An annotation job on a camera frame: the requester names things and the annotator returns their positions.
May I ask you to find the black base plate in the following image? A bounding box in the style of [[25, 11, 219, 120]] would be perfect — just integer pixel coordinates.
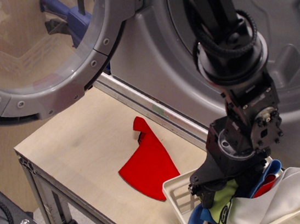
[[0, 192, 38, 224]]

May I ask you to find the light green cloth garment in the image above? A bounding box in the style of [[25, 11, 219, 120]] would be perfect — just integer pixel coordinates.
[[208, 179, 238, 224]]

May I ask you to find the light grey cloth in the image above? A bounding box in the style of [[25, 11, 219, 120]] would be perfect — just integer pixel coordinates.
[[204, 167, 300, 224]]

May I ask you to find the red cloth on table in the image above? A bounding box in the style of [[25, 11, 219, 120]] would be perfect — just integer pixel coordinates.
[[118, 117, 180, 202]]

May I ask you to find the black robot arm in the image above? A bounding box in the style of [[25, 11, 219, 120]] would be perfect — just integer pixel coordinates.
[[183, 0, 283, 209]]

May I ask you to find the red cloth in basket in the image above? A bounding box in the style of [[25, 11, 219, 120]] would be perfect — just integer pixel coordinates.
[[209, 174, 279, 224]]

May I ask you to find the aluminium table frame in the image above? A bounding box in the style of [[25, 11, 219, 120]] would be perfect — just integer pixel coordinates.
[[15, 74, 206, 224]]

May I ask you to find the grey round washer door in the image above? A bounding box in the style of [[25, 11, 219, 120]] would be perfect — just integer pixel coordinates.
[[0, 0, 143, 125]]

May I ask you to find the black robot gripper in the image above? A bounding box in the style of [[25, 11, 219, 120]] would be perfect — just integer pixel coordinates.
[[189, 142, 268, 209]]

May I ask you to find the blue cloth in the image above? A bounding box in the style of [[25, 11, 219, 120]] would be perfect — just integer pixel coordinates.
[[188, 160, 281, 224]]

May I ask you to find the blue clamp handle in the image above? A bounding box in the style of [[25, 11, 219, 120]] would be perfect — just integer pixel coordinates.
[[39, 0, 92, 48]]

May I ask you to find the cream plastic laundry basket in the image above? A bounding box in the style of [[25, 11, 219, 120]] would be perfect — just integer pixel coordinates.
[[162, 171, 300, 224]]

